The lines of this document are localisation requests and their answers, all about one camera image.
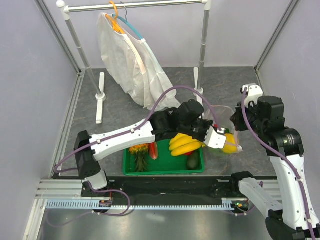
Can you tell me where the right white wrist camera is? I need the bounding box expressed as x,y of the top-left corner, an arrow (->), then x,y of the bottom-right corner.
241,83 -> 264,108

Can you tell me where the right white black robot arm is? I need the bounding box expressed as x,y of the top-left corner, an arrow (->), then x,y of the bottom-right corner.
229,93 -> 320,240

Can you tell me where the yellow banana bunch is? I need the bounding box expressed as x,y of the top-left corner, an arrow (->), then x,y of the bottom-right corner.
169,133 -> 204,157

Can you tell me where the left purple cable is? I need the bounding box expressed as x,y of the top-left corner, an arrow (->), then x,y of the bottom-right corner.
53,85 -> 225,191

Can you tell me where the red watermelon slice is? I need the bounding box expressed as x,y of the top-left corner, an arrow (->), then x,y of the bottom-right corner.
149,142 -> 158,160

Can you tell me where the clear dotted zip top bag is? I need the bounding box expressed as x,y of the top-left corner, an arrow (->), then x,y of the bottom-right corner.
203,105 -> 243,155

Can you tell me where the orange plastic pineapple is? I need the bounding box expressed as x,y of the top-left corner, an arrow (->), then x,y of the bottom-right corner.
129,143 -> 149,172

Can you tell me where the white garment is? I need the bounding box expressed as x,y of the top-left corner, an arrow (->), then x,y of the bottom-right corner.
97,13 -> 180,111

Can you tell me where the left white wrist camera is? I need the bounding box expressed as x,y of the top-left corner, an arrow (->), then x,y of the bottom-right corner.
203,126 -> 227,149

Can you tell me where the dark green avocado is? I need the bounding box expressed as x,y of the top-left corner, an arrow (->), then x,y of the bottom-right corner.
186,151 -> 200,170

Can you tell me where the green plastic lettuce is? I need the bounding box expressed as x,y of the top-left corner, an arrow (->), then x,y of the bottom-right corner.
208,148 -> 228,157

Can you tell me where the purple cable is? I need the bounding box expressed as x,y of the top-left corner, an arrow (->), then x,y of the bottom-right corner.
240,86 -> 317,240
53,85 -> 225,191

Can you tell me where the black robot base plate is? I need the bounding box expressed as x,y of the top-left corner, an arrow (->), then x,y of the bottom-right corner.
80,175 -> 260,207

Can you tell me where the teal clothes hanger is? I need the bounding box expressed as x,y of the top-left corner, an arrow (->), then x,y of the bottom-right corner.
117,5 -> 145,40

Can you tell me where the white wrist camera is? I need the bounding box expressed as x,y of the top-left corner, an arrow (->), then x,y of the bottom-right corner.
241,83 -> 264,108
203,126 -> 227,149

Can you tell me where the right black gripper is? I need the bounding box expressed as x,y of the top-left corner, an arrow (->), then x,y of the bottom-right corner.
230,99 -> 267,135

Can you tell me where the yellow lemon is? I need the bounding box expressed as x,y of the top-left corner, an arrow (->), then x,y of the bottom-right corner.
222,133 -> 239,154

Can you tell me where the silver white clothes rack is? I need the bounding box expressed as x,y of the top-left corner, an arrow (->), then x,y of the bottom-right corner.
56,0 -> 212,124

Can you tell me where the green plastic tray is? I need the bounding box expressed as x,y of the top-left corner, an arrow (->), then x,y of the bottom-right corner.
122,139 -> 205,176

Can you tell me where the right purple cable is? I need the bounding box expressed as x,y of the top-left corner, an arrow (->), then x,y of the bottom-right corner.
240,86 -> 317,240

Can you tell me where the white slotted cable duct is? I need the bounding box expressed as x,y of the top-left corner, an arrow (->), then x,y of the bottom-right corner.
46,199 -> 236,211

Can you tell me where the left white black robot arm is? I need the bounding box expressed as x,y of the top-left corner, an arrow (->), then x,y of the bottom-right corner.
73,100 -> 215,197

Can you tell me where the red fruit under bananas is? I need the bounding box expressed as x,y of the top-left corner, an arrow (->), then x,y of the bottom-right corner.
184,151 -> 195,156

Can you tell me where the orange clothes hanger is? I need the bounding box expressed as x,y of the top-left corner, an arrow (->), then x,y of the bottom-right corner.
105,0 -> 125,35

